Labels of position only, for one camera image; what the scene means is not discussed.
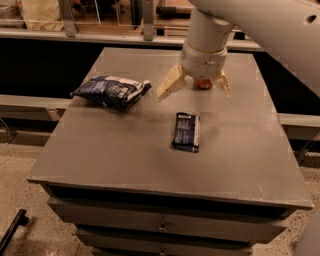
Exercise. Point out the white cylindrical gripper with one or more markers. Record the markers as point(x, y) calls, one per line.
point(204, 64)

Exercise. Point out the dark blue rxbar wrapper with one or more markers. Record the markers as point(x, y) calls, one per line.
point(187, 132)

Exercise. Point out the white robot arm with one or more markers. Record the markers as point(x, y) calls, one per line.
point(289, 30)

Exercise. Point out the red coca-cola can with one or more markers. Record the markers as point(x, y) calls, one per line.
point(203, 84)

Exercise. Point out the grey metal railing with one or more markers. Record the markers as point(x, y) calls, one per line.
point(135, 22)

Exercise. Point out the blue white snack bag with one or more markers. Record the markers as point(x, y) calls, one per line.
point(114, 92)

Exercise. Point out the grey drawer cabinet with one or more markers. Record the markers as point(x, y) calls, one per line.
point(116, 176)

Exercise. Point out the grey low bench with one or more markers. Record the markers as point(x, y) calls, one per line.
point(32, 108)

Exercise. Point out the black bar lower left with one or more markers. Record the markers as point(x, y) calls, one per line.
point(19, 220)

